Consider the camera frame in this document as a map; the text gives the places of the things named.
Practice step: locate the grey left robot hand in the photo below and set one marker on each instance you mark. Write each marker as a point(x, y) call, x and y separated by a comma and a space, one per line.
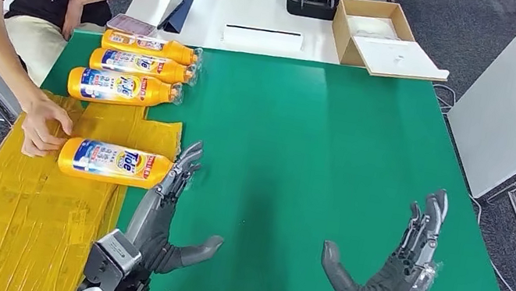
point(155, 226)

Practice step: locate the orange detergent bottle clear cap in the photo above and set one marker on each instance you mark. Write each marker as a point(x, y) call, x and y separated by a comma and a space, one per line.
point(113, 163)
point(140, 65)
point(148, 46)
point(115, 88)

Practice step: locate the person's left hand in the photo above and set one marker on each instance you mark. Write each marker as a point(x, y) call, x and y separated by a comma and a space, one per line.
point(73, 16)

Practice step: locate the person's right forearm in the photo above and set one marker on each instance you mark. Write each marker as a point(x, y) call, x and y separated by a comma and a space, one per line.
point(1, 49)

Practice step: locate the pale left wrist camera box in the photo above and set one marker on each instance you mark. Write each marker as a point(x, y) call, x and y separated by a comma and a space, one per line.
point(111, 256)

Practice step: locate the open cardboard box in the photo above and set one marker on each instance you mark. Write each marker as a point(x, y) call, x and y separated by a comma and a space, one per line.
point(341, 38)

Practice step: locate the white flat box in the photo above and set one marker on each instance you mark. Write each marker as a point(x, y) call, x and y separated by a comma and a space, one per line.
point(262, 39)

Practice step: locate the yellow taped plastic sheet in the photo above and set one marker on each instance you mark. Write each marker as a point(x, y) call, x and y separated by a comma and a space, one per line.
point(15, 219)

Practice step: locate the white bag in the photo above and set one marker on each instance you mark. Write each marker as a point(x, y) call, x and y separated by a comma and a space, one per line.
point(373, 27)

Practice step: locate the smartphone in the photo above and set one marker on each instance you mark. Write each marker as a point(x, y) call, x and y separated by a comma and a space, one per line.
point(131, 24)

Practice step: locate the green table mat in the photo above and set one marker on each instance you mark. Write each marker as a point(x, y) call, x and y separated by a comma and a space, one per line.
point(340, 153)

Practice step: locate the person's right hand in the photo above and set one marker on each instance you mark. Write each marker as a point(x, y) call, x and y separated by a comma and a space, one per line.
point(43, 127)

